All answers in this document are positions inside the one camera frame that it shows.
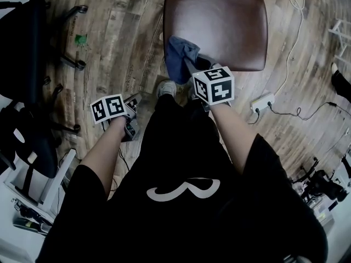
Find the white desk frame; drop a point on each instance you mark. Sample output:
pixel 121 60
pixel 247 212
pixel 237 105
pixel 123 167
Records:
pixel 65 168

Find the green scrap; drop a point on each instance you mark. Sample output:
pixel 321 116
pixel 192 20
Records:
pixel 81 40

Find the person's black trousers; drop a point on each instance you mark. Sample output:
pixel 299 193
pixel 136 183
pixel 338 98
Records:
pixel 178 136

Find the wooden chair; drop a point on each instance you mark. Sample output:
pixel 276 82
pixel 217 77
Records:
pixel 219 23

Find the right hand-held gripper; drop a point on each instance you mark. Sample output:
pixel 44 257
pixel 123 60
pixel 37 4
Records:
pixel 216 88

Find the person's right forearm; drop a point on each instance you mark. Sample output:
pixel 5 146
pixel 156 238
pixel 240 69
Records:
pixel 233 138

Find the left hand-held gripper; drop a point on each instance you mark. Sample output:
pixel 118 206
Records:
pixel 108 108

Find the person's black shirt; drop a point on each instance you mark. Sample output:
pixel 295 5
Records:
pixel 178 223

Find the black wheeled equipment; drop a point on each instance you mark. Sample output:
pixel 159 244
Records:
pixel 321 182

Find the blue-grey wiping cloth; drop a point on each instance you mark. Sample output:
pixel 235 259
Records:
pixel 175 62

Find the person's left forearm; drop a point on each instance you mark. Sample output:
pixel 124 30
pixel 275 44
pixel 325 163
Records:
pixel 101 157

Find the white stool patterned top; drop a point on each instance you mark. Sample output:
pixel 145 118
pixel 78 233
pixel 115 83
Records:
pixel 342 37

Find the white power strip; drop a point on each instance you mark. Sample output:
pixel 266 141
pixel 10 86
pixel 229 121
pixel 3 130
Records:
pixel 261 103

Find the black office chair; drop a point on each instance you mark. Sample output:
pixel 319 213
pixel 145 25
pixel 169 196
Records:
pixel 41 152
pixel 22 51

